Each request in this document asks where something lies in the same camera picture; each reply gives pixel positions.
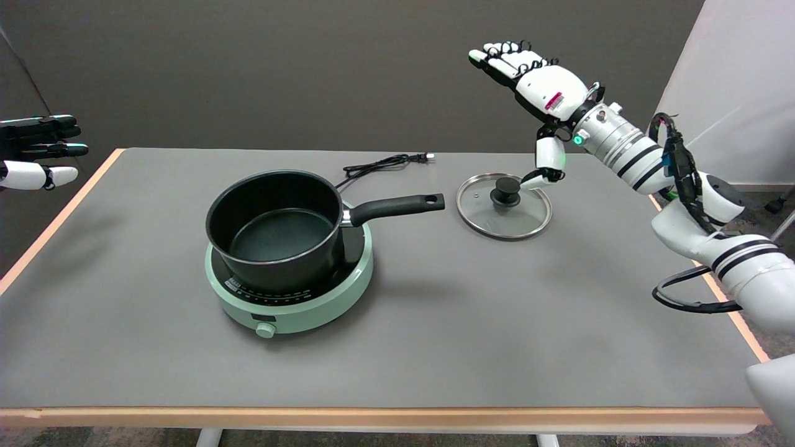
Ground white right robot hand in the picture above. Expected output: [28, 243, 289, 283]
[468, 40, 604, 191]

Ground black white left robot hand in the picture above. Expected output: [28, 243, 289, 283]
[0, 115, 89, 192]

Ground glass pot lid black knob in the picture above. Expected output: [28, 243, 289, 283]
[457, 173, 553, 241]

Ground gray table mat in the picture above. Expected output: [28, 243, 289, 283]
[0, 148, 771, 409]

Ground office chair base with casters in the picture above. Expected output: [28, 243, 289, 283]
[764, 186, 795, 243]

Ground green round induction cooker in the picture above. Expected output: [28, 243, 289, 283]
[204, 202, 375, 339]

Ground black forearm cable bundle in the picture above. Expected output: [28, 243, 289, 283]
[648, 112, 721, 234]

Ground black power cord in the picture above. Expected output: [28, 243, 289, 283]
[334, 152, 435, 190]

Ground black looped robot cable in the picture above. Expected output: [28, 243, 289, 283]
[652, 266, 743, 314]

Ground black saucepan with handle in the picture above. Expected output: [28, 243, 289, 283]
[206, 169, 445, 294]

